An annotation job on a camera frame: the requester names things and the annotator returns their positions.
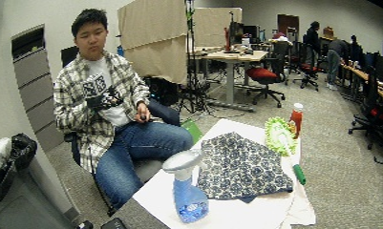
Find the red seat office chair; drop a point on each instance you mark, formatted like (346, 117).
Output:
(265, 76)
(307, 68)

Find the small beige partition board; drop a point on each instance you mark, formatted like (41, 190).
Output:
(217, 27)

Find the green folder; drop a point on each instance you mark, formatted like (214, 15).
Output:
(194, 129)

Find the white marker cube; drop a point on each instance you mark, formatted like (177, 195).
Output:
(94, 85)

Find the long wooden desk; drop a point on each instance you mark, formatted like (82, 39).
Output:
(369, 82)

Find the wooden top office desk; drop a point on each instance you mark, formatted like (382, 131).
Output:
(235, 57)

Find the grey trash bin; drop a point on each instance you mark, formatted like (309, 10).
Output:
(17, 203)

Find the white table sheet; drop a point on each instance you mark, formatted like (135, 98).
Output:
(225, 210)

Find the blue water bottle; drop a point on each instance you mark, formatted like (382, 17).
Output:
(121, 51)

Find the black flat device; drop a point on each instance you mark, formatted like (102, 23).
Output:
(114, 224)

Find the small black device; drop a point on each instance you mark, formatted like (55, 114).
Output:
(145, 118)

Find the the person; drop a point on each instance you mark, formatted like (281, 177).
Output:
(94, 127)

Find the black monitor behind person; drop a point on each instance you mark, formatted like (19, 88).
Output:
(69, 55)

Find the green fluffy duster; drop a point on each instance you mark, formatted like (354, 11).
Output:
(279, 135)

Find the grey wall cabinet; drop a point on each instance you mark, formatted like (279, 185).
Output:
(35, 92)

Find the red sauce bottle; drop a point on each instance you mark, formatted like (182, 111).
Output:
(297, 120)

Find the black office chair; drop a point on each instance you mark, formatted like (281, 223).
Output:
(369, 105)

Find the brown door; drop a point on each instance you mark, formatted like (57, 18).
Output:
(287, 24)

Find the black equipment case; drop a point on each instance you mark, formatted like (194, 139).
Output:
(161, 90)

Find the grey office chair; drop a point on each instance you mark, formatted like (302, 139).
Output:
(146, 168)

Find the black tripod stand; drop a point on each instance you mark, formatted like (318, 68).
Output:
(194, 70)

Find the black trash bag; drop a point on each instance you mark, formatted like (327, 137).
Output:
(17, 152)

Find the large beige partition board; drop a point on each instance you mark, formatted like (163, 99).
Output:
(153, 41)

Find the blue patterned cloth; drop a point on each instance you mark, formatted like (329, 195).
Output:
(242, 165)

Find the blue spray bottle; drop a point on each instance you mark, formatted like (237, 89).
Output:
(189, 194)

